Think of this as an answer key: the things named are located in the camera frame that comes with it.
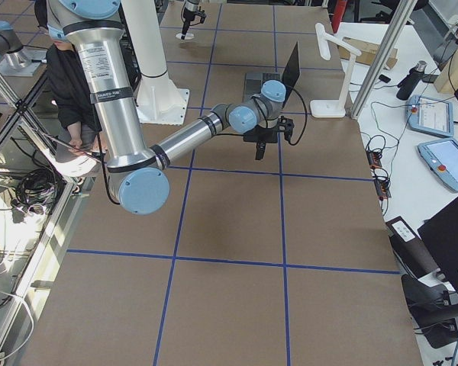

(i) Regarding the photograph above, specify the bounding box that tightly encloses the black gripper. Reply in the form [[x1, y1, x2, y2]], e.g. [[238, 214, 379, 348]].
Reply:
[[255, 125, 278, 160], [182, 0, 206, 34]]

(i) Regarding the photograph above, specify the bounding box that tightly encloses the white computer mouse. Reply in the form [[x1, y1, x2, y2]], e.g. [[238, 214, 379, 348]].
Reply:
[[176, 33, 194, 40]]

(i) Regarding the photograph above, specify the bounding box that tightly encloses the grey laptop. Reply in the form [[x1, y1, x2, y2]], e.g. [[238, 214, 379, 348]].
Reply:
[[242, 42, 300, 105]]

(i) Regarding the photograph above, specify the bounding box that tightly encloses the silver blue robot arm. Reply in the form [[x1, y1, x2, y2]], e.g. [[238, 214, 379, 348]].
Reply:
[[47, 1, 286, 215], [0, 1, 205, 82]]

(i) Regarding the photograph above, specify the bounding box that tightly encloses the white desk lamp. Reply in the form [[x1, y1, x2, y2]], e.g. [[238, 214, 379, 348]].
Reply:
[[309, 23, 362, 118]]

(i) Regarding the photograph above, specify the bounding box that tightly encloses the person in black sweater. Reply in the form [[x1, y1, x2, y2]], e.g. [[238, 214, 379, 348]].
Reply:
[[34, 1, 107, 178]]

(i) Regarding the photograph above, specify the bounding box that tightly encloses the cardboard box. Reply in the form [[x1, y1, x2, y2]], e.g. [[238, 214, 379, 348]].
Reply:
[[343, 37, 398, 69]]

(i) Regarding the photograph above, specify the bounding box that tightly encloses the red fire extinguisher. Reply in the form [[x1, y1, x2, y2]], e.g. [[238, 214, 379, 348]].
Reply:
[[331, 0, 347, 34]]

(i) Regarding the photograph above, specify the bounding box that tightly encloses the black water bottle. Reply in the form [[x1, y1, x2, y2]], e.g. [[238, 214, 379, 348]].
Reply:
[[396, 60, 427, 101]]

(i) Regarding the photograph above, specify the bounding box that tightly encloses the upper blue teach pendant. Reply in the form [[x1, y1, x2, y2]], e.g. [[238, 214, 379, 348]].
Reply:
[[405, 95, 454, 137]]

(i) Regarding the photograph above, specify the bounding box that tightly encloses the blue teach pendant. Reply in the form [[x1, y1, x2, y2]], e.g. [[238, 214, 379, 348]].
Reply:
[[418, 137, 458, 192], [405, 95, 454, 137]]

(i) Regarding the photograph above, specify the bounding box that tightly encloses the lower blue teach pendant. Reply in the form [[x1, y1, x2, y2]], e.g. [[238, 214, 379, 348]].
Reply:
[[418, 137, 458, 192]]

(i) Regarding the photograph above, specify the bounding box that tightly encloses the black monitor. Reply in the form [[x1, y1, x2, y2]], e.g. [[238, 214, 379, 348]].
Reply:
[[418, 197, 458, 293]]

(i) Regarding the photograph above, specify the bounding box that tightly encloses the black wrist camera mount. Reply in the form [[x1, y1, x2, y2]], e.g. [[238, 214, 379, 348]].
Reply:
[[277, 116, 295, 143]]

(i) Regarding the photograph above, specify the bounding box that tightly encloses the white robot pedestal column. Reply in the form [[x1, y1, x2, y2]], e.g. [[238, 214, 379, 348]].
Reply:
[[121, 0, 189, 125]]

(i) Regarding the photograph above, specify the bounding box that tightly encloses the orange black cable hub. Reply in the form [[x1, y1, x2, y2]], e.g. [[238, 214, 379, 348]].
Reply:
[[366, 150, 391, 201]]

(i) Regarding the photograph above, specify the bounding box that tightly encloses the aluminium frame post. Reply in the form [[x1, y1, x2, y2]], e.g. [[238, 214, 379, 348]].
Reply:
[[350, 0, 418, 120]]

